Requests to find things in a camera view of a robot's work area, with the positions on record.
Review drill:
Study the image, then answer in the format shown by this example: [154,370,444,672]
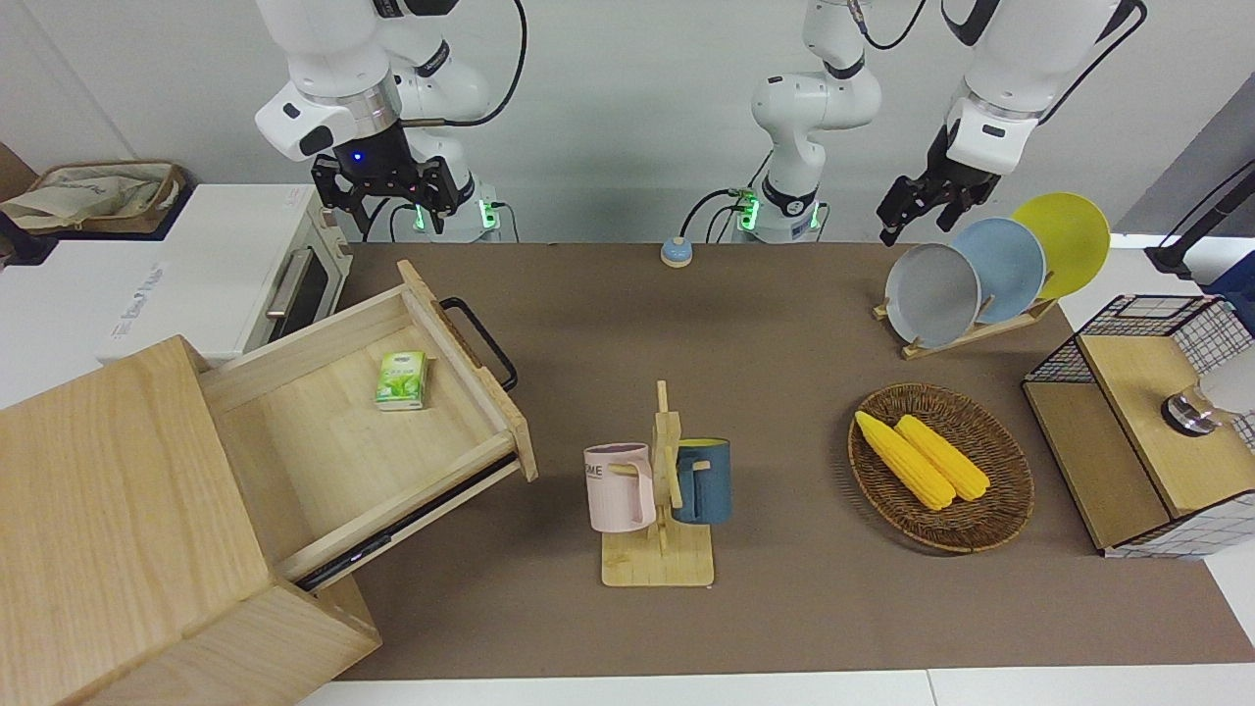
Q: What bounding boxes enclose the yellow plate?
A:
[1011,192,1112,301]

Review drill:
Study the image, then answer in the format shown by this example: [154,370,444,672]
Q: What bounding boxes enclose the brown bag with cloth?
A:
[0,160,187,236]

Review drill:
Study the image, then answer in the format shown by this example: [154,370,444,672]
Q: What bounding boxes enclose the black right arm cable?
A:
[397,0,528,128]

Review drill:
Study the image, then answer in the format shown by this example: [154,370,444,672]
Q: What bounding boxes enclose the pink mug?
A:
[583,443,656,533]

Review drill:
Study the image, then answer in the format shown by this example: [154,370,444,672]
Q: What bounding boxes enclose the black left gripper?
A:
[878,123,1003,247]

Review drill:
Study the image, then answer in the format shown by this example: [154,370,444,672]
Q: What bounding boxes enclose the black metal drawer handle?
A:
[438,297,519,393]

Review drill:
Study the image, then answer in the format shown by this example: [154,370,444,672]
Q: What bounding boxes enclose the black base cable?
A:
[681,184,768,242]

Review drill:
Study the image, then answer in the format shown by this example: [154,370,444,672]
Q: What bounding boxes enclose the grey plate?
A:
[884,242,981,349]

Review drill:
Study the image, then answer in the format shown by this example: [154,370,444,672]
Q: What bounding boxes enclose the blue object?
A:
[1206,279,1255,329]

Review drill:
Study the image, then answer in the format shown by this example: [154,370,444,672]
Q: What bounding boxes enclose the wooden plate rack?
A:
[873,294,1060,361]

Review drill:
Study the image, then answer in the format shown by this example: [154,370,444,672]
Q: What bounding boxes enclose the black stand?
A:
[1144,162,1255,276]

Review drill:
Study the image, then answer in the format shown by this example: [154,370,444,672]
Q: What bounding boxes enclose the dark blue mug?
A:
[672,437,732,526]

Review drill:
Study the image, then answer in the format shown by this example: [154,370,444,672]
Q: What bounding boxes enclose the wire and wood shelf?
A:
[1022,294,1255,560]

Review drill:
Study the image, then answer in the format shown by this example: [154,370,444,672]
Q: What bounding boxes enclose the light wooden drawer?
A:
[196,260,538,594]

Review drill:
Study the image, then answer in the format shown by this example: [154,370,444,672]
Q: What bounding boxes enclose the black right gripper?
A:
[312,123,460,234]

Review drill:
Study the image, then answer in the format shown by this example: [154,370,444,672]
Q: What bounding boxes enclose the brown table mat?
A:
[333,242,1255,681]

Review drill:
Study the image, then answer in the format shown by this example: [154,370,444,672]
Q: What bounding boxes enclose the green tissue pack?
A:
[374,351,428,411]

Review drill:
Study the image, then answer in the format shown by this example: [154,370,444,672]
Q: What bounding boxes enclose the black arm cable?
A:
[1037,0,1148,126]
[397,0,528,128]

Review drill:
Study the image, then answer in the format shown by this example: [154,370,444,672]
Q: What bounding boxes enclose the yellow corn cob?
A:
[854,410,957,512]
[894,414,991,502]

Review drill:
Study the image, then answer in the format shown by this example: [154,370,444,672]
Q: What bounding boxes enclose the silver lamp with white bulb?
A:
[1161,348,1255,437]

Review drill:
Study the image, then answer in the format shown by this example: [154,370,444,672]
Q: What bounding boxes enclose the light blue plate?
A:
[951,217,1047,325]

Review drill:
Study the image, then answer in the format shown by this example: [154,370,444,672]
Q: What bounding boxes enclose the light wooden cabinet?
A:
[0,335,383,706]

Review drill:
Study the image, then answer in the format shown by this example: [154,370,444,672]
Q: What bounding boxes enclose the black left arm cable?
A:
[1037,0,1148,126]

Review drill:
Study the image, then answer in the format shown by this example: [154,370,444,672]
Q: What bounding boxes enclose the wooden mug rack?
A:
[600,380,717,589]

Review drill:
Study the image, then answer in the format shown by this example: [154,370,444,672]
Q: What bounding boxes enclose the brown wicker basket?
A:
[848,382,1035,555]

